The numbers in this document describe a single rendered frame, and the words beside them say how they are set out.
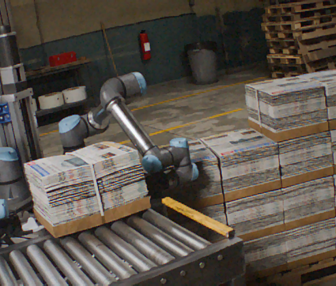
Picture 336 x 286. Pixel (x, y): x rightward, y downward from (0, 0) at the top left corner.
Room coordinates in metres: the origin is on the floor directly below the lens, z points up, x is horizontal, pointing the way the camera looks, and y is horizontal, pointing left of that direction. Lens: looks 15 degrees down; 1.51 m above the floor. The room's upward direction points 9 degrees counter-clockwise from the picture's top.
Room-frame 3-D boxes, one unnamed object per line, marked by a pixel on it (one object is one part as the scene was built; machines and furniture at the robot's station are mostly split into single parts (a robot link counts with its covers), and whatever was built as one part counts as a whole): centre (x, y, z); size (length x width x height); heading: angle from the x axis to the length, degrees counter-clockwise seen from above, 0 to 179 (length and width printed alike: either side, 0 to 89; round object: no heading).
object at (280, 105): (2.45, -0.60, 0.95); 0.38 x 0.29 x 0.23; 10
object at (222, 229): (1.63, -0.05, 0.81); 0.43 x 0.03 x 0.02; 27
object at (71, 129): (2.52, 0.47, 0.98); 0.13 x 0.12 x 0.14; 129
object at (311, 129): (2.45, -0.59, 0.86); 0.38 x 0.29 x 0.04; 10
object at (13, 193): (2.09, 0.72, 0.87); 0.15 x 0.15 x 0.10
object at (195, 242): (1.61, 0.03, 0.77); 0.47 x 0.05 x 0.05; 27
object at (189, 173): (2.10, -0.04, 0.81); 0.11 x 0.08 x 0.09; 117
